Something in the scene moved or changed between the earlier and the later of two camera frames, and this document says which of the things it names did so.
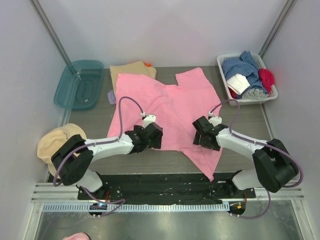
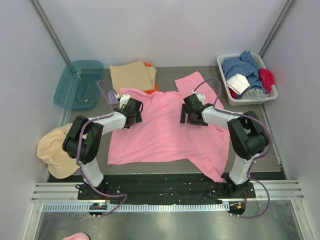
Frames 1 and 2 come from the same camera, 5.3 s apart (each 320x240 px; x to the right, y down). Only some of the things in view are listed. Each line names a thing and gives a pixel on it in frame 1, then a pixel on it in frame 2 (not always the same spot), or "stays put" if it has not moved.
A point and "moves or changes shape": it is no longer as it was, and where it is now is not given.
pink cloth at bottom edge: [79, 236] stays put
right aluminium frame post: [279, 24] stays put
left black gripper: [155, 139] → [136, 117]
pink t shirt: [175, 108] moves or changes shape
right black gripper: [200, 139] → [189, 117]
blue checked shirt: [246, 66] stays put
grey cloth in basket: [254, 94] stays put
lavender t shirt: [111, 98] stays put
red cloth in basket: [232, 93] stays put
